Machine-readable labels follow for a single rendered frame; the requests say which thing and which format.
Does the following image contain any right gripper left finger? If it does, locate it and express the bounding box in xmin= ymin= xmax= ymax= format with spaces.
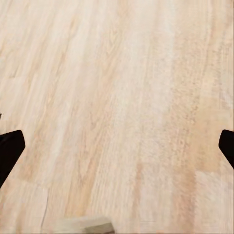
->
xmin=0 ymin=130 xmax=25 ymax=188

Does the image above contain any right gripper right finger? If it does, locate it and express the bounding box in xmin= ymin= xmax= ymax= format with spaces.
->
xmin=218 ymin=130 xmax=234 ymax=169

